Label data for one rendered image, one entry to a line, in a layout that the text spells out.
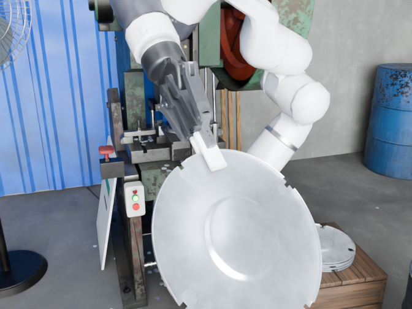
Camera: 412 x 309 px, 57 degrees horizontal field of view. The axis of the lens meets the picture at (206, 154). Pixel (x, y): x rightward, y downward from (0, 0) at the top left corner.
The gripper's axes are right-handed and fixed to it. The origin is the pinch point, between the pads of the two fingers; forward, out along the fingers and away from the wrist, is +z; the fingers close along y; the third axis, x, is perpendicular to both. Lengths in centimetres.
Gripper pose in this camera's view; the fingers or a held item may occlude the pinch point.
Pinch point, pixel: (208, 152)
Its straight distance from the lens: 60.7
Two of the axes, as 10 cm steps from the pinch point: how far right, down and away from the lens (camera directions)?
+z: 4.2, 8.6, -2.8
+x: 8.0, -2.0, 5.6
